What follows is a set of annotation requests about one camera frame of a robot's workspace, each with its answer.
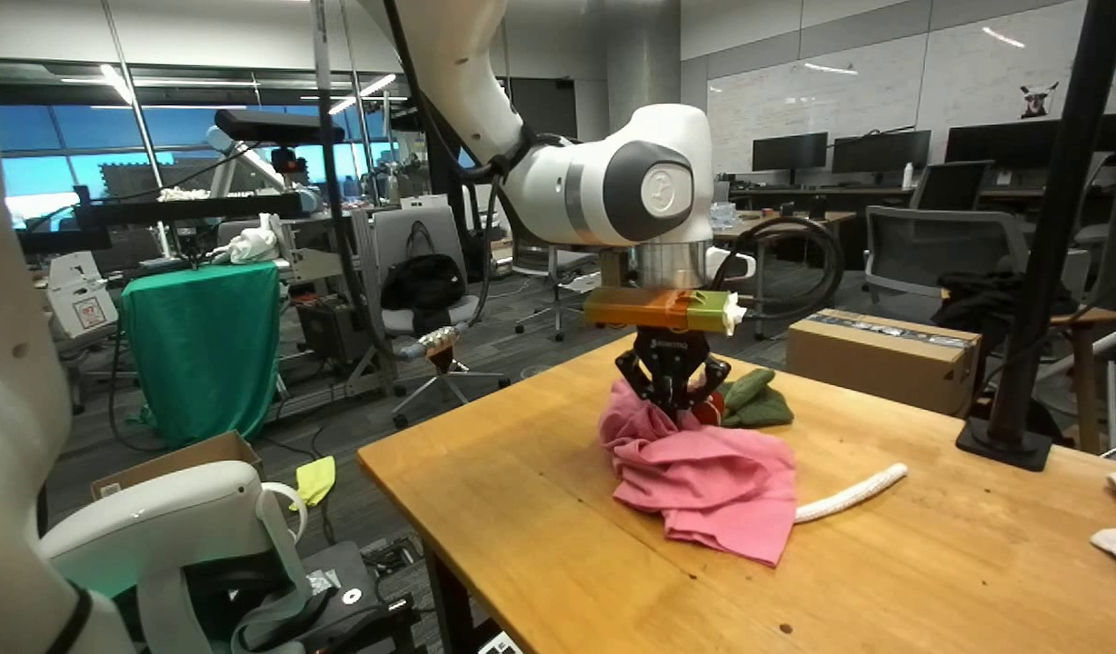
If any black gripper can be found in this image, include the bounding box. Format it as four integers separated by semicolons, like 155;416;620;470
610;322;739;425

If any pink shirt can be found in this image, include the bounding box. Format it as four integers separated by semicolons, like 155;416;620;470
595;378;804;571

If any cardboard box with black tape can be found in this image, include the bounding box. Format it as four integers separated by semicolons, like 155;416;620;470
784;307;986;417

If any black computer monitor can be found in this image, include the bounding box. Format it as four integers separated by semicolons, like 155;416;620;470
750;129;831;175
941;118;1067;192
828;129;935;181

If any office chair with black jacket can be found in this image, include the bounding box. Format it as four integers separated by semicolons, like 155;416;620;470
372;198;513;430

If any grey mesh office chair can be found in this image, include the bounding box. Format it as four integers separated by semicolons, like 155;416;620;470
861;204;1034;310

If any black office chair back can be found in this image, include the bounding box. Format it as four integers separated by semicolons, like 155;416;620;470
911;157;994;212

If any black pole stand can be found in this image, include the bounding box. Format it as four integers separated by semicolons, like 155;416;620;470
953;0;1116;474

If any wooden stool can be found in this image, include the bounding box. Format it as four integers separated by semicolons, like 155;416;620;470
1048;307;1116;455

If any ceiling light strip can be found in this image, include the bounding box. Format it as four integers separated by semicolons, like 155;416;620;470
316;71;403;124

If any green cloth cover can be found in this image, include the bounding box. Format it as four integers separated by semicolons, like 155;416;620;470
116;263;286;447

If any brown cardboard piece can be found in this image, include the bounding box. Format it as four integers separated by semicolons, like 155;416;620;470
87;430;261;503

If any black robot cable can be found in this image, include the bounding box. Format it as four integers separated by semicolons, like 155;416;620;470
713;213;848;321

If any white rope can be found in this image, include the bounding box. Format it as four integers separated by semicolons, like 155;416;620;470
791;461;911;527

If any black stereo camera bar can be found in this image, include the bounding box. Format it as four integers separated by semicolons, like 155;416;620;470
212;106;347;152

